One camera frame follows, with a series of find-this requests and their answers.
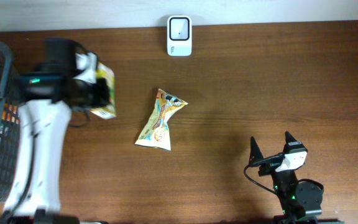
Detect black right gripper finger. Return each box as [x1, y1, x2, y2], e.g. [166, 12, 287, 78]
[285, 131, 297, 144]
[249, 136, 264, 165]

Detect green yellow juice carton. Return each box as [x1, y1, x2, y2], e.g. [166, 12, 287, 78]
[91, 62, 117, 119]

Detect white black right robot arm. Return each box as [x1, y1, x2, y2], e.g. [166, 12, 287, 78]
[244, 131, 342, 224]

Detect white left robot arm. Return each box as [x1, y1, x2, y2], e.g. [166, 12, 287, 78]
[0, 39, 113, 223]

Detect white barcode scanner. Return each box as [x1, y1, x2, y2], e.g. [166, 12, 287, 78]
[167, 16, 193, 57]

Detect yellow crumpled snack bag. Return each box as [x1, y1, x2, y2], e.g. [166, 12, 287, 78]
[135, 88, 188, 151]

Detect black right camera cable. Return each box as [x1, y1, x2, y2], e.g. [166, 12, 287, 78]
[243, 154, 284, 196]

